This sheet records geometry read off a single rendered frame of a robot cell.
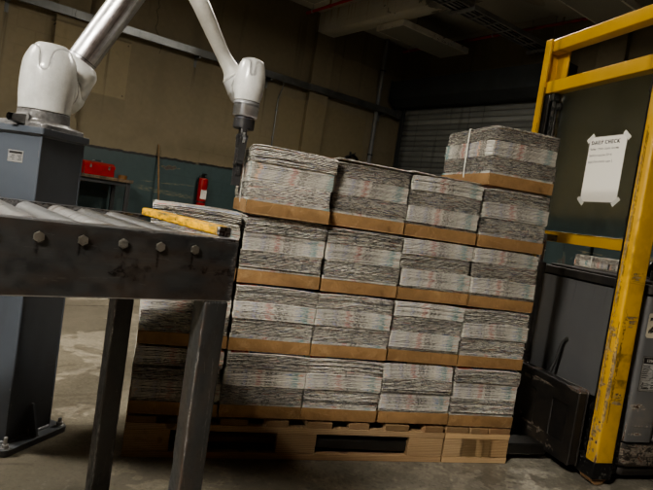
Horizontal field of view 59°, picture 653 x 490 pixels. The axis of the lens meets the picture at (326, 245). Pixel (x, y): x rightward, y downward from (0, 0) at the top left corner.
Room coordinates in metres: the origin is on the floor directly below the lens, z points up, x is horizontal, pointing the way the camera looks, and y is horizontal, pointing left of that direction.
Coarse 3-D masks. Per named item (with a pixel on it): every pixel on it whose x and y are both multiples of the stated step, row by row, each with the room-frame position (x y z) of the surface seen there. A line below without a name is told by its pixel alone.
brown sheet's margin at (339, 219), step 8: (336, 216) 1.99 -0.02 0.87; (344, 216) 2.00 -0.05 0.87; (352, 216) 2.01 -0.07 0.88; (360, 216) 2.01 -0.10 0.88; (328, 224) 1.99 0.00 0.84; (336, 224) 1.99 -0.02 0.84; (344, 224) 2.00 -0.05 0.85; (352, 224) 2.01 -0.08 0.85; (360, 224) 2.02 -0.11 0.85; (368, 224) 2.03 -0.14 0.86; (376, 224) 2.03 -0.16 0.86; (384, 224) 2.04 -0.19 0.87; (392, 224) 2.05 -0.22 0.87; (400, 224) 2.06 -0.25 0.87; (392, 232) 2.05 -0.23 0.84; (400, 232) 2.06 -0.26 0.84
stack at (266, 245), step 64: (256, 256) 1.90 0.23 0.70; (320, 256) 1.97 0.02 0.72; (384, 256) 2.04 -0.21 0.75; (448, 256) 2.12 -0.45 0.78; (256, 320) 1.91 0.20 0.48; (320, 320) 1.97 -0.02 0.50; (384, 320) 2.04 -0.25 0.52; (448, 320) 2.13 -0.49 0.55; (256, 384) 1.93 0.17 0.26; (320, 384) 1.99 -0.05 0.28; (384, 384) 2.06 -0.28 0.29; (448, 384) 2.13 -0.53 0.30; (128, 448) 1.81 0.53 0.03
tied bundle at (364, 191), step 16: (336, 176) 1.99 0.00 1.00; (352, 176) 2.01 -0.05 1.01; (368, 176) 2.02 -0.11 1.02; (384, 176) 2.04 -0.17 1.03; (400, 176) 2.05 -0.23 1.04; (336, 192) 2.00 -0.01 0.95; (352, 192) 2.01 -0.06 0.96; (368, 192) 2.03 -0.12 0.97; (384, 192) 2.04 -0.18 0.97; (400, 192) 2.06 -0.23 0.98; (336, 208) 2.00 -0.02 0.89; (352, 208) 2.01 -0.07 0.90; (368, 208) 2.03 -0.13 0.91; (384, 208) 2.04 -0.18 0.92; (400, 208) 2.06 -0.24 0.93
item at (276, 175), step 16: (256, 144) 1.87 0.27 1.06; (256, 160) 1.87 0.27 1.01; (272, 160) 1.88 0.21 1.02; (288, 160) 1.90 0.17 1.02; (304, 160) 1.91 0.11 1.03; (320, 160) 1.93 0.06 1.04; (336, 160) 1.94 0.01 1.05; (256, 176) 1.88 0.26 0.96; (272, 176) 1.89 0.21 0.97; (288, 176) 1.91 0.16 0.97; (304, 176) 1.92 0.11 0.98; (320, 176) 1.94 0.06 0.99; (256, 192) 1.88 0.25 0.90; (272, 192) 1.89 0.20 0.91; (288, 192) 1.91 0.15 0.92; (304, 192) 1.93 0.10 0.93; (320, 192) 1.94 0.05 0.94; (320, 208) 1.94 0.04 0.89; (320, 224) 1.96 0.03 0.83
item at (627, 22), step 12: (636, 12) 2.32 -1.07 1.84; (648, 12) 2.27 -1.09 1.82; (600, 24) 2.51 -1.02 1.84; (612, 24) 2.44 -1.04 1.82; (624, 24) 2.38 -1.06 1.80; (636, 24) 2.33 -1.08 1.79; (648, 24) 2.31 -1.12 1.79; (564, 36) 2.73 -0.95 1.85; (576, 36) 2.65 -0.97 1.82; (588, 36) 2.57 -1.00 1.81; (600, 36) 2.51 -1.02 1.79; (612, 36) 2.49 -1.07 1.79; (564, 48) 2.72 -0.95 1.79; (576, 48) 2.69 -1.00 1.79
